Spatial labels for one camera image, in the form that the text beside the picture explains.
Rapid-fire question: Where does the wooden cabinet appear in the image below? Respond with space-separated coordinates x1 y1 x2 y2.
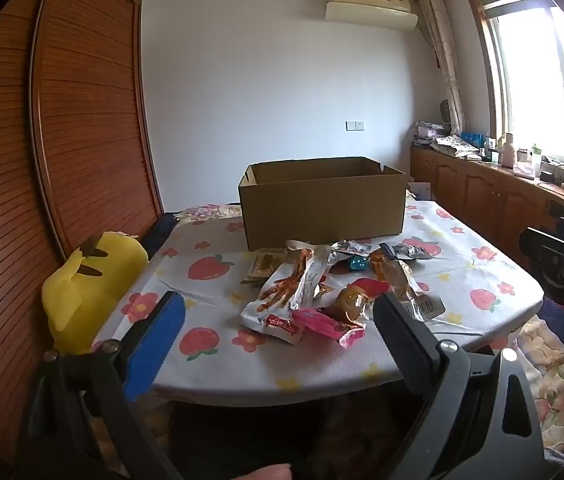
409 142 564 281

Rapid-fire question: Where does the white air conditioner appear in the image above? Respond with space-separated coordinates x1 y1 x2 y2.
324 0 419 28

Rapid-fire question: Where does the pink bottle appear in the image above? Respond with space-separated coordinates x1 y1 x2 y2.
499 132 516 166

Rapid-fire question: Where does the floral blanket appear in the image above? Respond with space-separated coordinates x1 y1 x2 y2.
509 317 564 461

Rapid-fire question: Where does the person's left hand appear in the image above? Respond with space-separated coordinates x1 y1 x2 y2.
254 464 293 480

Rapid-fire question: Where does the patterned curtain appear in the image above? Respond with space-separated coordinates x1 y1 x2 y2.
416 0 468 136

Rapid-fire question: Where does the navy blanket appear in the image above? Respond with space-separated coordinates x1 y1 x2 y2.
141 211 179 257

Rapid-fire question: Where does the wooden slatted wardrobe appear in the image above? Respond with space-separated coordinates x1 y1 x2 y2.
0 0 165 466

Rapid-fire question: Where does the strawberry print tablecloth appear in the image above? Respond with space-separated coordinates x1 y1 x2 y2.
89 200 545 408

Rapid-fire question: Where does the yellow plush toy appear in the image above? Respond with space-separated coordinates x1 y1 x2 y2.
42 231 149 356

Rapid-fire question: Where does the brown cardboard box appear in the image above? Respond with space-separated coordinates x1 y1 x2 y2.
238 156 407 252

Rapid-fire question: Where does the clutter on cabinet top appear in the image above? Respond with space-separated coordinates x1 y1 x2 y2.
432 135 479 161

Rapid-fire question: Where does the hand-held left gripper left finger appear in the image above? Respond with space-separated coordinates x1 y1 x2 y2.
17 291 186 480

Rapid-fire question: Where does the pink snack packet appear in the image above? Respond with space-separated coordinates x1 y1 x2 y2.
292 308 367 350

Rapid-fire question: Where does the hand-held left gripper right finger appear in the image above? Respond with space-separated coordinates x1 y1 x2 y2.
372 291 548 480

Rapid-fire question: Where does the white crinkled snack packet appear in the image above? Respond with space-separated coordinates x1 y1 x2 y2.
240 247 329 346

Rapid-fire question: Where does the window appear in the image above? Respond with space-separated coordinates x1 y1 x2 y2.
464 0 564 181

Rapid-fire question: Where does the sesame bar packet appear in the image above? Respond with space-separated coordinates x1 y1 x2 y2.
241 249 288 284

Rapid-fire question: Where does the golden brown snack packet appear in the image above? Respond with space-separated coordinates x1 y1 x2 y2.
319 278 392 329

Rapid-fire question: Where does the clear orange bread packet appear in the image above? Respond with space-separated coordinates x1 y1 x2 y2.
369 247 444 322

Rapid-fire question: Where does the silver foil snack packet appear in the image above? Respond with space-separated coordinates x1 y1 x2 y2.
379 241 435 261
328 240 373 276

